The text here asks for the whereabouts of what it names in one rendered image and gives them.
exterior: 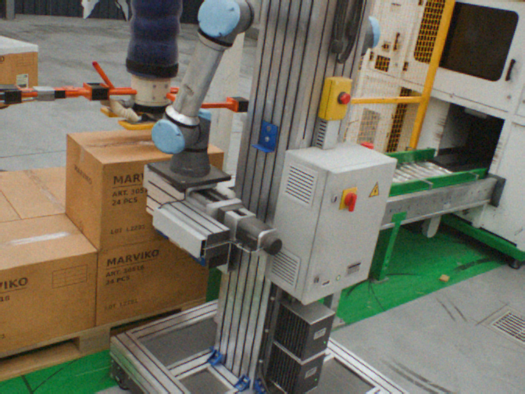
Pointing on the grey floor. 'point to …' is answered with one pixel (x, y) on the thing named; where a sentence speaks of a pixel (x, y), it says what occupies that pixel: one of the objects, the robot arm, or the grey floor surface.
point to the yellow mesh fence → (417, 78)
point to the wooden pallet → (44, 359)
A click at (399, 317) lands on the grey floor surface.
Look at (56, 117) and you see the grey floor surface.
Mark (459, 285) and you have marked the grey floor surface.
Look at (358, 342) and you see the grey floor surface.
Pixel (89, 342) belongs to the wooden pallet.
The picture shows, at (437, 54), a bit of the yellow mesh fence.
